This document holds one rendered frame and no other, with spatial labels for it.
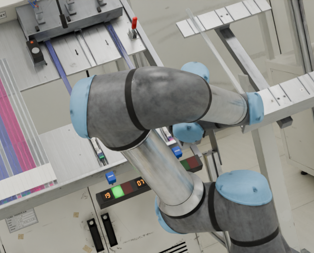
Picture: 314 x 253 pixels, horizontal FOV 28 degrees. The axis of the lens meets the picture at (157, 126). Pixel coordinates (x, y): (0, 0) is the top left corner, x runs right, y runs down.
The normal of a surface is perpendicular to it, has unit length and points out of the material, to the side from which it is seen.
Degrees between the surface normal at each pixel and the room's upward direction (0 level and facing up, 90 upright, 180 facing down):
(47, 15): 44
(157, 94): 72
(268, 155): 90
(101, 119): 99
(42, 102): 90
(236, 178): 8
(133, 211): 90
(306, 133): 90
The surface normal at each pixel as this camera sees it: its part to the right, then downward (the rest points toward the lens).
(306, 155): -0.91, 0.33
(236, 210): -0.43, 0.34
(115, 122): -0.24, 0.65
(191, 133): -0.13, 0.84
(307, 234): -0.26, -0.92
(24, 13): 0.05, -0.52
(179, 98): 0.46, 0.11
